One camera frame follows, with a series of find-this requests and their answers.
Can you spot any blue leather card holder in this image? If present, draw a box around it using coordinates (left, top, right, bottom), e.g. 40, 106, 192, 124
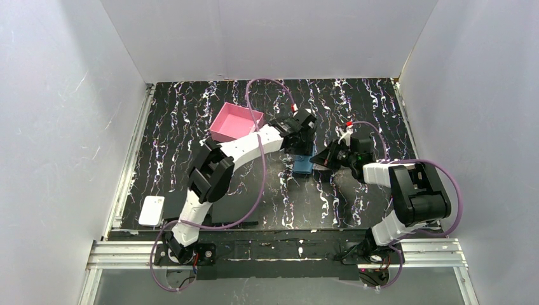
292, 155, 313, 175

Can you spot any pink plastic tray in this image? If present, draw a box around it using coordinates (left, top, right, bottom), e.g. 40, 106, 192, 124
209, 102, 256, 142

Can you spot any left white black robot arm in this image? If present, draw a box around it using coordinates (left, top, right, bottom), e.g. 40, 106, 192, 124
162, 109, 317, 264

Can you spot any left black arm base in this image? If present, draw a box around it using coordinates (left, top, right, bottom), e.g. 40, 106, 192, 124
153, 243, 217, 266

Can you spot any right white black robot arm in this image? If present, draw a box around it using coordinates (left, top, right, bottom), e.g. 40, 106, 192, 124
310, 137, 451, 260

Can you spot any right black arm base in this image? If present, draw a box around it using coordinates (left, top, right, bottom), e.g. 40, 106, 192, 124
333, 242, 402, 268

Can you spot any large black flat plate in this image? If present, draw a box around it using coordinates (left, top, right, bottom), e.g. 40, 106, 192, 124
210, 182, 260, 225

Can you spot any small black flat plate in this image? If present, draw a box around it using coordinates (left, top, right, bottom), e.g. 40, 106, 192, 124
163, 190, 187, 221

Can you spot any white rectangular device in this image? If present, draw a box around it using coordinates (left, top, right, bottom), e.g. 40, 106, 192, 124
138, 196, 165, 227

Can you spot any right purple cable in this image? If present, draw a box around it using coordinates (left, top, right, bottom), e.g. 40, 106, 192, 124
345, 121, 463, 290

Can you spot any aluminium front rail frame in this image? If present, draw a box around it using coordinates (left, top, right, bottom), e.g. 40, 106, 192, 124
79, 238, 478, 304

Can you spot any aluminium left side rail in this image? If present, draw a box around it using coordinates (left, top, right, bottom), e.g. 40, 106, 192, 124
101, 83, 156, 241

